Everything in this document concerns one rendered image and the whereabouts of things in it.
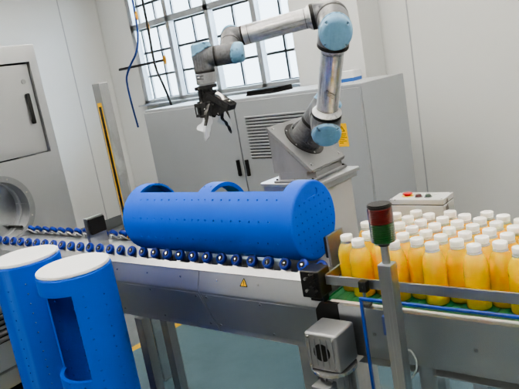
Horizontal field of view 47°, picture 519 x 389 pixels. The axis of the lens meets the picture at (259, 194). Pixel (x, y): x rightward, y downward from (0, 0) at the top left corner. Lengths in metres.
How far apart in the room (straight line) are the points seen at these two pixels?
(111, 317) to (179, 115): 2.69
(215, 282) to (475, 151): 2.91
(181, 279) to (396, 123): 2.03
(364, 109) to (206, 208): 1.68
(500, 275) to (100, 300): 1.38
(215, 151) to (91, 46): 3.40
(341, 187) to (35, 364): 1.49
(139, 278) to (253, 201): 0.76
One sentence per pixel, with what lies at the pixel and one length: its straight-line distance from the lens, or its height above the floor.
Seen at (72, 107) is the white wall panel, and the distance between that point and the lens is 7.38.
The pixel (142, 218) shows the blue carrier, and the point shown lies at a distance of 2.50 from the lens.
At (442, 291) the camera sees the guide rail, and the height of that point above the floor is 0.97.
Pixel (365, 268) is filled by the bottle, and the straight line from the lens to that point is 1.87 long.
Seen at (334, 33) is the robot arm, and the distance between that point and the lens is 2.16.
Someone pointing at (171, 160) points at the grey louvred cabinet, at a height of 1.01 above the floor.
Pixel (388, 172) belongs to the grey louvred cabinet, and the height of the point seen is 0.86.
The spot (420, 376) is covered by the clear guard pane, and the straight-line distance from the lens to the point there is 1.81.
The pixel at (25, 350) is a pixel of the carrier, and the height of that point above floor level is 0.66.
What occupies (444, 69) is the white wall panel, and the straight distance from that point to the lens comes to 4.79.
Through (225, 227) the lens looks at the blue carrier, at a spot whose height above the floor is 1.10.
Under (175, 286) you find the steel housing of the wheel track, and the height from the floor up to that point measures 0.84.
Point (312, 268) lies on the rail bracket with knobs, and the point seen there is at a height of 1.00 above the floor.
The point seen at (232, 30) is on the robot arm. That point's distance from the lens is 2.34.
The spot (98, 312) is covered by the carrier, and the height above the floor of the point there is 0.87.
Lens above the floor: 1.64
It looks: 12 degrees down
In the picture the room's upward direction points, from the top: 10 degrees counter-clockwise
